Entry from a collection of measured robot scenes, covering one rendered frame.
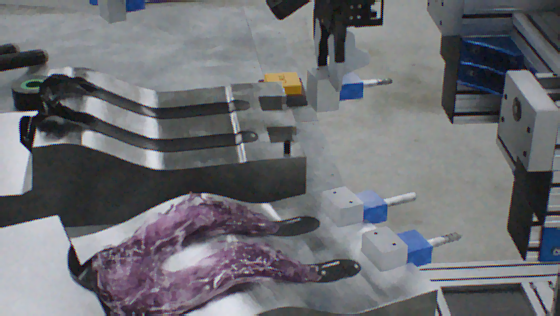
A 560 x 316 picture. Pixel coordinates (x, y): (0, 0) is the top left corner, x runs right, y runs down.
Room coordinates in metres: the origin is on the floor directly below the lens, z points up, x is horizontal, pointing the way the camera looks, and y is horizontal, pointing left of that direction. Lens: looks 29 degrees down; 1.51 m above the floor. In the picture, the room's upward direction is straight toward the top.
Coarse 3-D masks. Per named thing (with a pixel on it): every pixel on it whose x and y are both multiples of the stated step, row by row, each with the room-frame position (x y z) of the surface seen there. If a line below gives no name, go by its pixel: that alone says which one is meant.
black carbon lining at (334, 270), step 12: (288, 228) 1.01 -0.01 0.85; (300, 228) 1.01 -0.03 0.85; (312, 228) 1.01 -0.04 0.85; (72, 252) 0.87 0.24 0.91; (72, 264) 0.87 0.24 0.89; (84, 264) 0.90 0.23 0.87; (312, 264) 0.92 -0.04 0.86; (324, 264) 0.93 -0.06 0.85; (336, 264) 0.93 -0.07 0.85; (348, 264) 0.93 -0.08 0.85; (72, 276) 0.82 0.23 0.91; (84, 276) 0.88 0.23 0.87; (324, 276) 0.91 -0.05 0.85; (336, 276) 0.91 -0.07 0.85; (348, 276) 0.91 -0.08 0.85; (108, 312) 0.82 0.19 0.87
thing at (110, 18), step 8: (104, 0) 1.63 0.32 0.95; (112, 0) 1.63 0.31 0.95; (128, 0) 1.65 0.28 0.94; (136, 0) 1.66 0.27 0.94; (144, 0) 1.67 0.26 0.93; (152, 0) 1.69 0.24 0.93; (104, 8) 1.64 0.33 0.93; (112, 8) 1.63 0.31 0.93; (120, 8) 1.63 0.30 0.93; (128, 8) 1.65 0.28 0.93; (136, 8) 1.65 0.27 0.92; (144, 8) 1.66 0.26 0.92; (104, 16) 1.64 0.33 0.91; (112, 16) 1.63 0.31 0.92; (120, 16) 1.63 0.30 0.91
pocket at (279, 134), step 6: (276, 126) 1.23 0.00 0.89; (282, 126) 1.23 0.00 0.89; (288, 126) 1.23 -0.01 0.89; (294, 126) 1.23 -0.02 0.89; (270, 132) 1.23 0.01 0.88; (276, 132) 1.23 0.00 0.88; (282, 132) 1.23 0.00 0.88; (288, 132) 1.23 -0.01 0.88; (294, 132) 1.23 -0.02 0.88; (270, 138) 1.23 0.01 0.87; (276, 138) 1.23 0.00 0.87; (282, 138) 1.23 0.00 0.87; (288, 138) 1.23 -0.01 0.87; (294, 138) 1.22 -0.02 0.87
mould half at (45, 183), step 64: (0, 128) 1.28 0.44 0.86; (64, 128) 1.13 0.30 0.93; (128, 128) 1.20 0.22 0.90; (192, 128) 1.23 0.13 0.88; (256, 128) 1.22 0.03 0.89; (0, 192) 1.09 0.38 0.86; (64, 192) 1.09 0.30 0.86; (128, 192) 1.10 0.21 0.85; (192, 192) 1.12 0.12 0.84; (256, 192) 1.13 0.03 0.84
